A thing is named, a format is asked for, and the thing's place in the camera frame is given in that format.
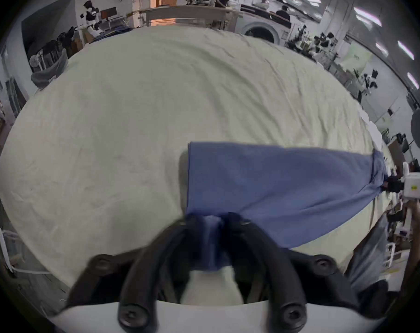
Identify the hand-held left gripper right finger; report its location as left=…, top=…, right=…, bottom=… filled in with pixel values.
left=224, top=213, right=360, bottom=331

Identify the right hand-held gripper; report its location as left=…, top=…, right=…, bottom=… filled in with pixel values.
left=382, top=162, right=420, bottom=236

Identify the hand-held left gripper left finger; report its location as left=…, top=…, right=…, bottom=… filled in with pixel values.
left=62, top=216, right=203, bottom=331

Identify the blue cloth garment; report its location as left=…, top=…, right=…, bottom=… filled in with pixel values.
left=185, top=142, right=387, bottom=272

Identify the person's right forearm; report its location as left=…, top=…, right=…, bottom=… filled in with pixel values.
left=401, top=228, right=420, bottom=292

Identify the person's body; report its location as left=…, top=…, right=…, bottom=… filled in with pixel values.
left=345, top=213, right=401, bottom=320

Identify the white and black humanoid robot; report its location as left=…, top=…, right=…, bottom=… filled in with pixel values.
left=81, top=0, right=101, bottom=38
left=354, top=69, right=380, bottom=104

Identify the bed with pale green sheet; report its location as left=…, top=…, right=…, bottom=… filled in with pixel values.
left=0, top=25, right=394, bottom=289

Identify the white washing machine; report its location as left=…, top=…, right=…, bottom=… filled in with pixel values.
left=238, top=12, right=291, bottom=45

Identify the grey chair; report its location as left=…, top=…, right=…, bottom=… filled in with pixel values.
left=30, top=51, right=69, bottom=90

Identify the white standing fan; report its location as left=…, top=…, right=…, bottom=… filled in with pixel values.
left=29, top=54, right=44, bottom=73

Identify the wooden counter table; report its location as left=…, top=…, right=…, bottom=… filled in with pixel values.
left=127, top=5, right=240, bottom=31

